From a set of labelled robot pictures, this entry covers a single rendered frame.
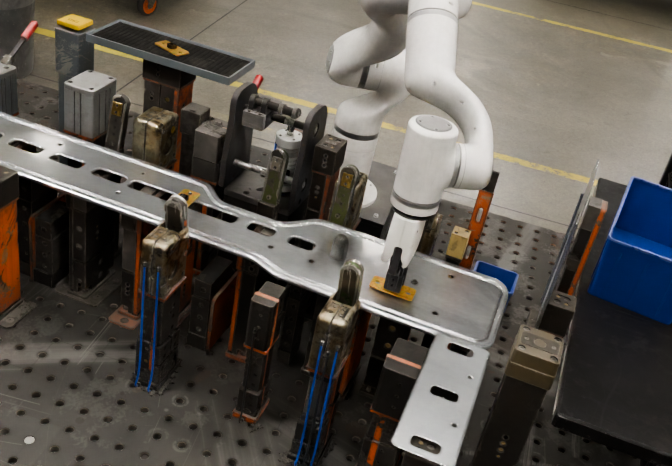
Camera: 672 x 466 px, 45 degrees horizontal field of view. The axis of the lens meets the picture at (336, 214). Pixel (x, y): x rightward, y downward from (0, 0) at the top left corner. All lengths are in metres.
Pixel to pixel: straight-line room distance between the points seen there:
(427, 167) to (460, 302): 0.32
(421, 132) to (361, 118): 0.74
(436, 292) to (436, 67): 0.43
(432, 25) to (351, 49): 0.53
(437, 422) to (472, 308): 0.32
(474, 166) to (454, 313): 0.30
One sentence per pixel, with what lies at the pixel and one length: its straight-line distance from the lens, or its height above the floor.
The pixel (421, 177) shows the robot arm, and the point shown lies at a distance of 1.36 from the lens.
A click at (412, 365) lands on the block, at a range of 1.41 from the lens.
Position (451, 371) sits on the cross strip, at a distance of 1.40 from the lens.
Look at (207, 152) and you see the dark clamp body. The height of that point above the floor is 1.03.
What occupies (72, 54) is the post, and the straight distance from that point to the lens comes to 2.10.
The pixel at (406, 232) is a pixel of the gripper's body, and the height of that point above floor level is 1.16.
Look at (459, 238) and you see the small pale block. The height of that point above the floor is 1.06.
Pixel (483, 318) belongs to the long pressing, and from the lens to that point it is 1.53.
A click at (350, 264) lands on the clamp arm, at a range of 1.37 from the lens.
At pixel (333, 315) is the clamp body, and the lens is 1.37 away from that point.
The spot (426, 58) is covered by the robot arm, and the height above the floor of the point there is 1.42.
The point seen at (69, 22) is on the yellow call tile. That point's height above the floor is 1.16.
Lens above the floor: 1.89
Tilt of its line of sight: 31 degrees down
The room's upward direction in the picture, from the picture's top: 11 degrees clockwise
